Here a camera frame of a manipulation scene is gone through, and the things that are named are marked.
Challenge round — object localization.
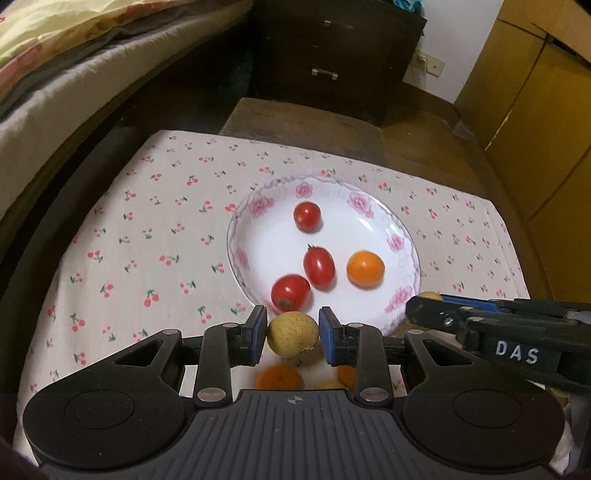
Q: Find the white floral plate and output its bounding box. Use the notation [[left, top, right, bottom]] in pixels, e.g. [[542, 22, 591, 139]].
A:
[[226, 176, 421, 334]]

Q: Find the small orange tangerine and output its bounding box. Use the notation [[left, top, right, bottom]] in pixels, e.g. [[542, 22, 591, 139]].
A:
[[346, 250, 386, 289]]

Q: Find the dark wooden bed frame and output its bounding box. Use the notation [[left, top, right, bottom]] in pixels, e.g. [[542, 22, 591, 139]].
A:
[[1, 22, 250, 442]]

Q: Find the wooden wardrobe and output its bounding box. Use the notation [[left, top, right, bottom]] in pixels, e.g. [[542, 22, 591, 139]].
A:
[[456, 1, 590, 302]]

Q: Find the dark wooden nightstand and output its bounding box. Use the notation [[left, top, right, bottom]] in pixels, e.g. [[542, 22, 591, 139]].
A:
[[249, 0, 427, 125]]

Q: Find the cherry print tablecloth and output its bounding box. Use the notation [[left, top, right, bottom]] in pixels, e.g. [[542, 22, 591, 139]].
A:
[[15, 129, 574, 476]]

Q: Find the wooden low table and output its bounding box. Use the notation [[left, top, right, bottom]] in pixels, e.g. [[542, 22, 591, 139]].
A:
[[221, 97, 386, 166]]

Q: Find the colourful floral quilt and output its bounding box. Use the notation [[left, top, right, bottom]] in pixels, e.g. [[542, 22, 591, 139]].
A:
[[1, 0, 184, 98]]

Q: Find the oval red tomato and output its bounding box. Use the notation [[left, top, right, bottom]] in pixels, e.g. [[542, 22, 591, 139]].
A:
[[304, 245, 335, 290]]

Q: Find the grey bed mattress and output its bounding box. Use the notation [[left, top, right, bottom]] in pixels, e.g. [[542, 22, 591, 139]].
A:
[[1, 1, 252, 212]]

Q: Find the red cherry tomato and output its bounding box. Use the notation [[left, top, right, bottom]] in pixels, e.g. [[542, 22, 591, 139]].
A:
[[270, 274, 311, 312], [294, 202, 322, 232]]

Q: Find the large brown longan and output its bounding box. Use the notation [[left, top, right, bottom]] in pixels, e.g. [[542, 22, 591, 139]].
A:
[[266, 311, 318, 359]]

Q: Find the wall power socket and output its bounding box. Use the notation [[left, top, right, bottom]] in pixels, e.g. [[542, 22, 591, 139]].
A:
[[412, 50, 445, 78]]

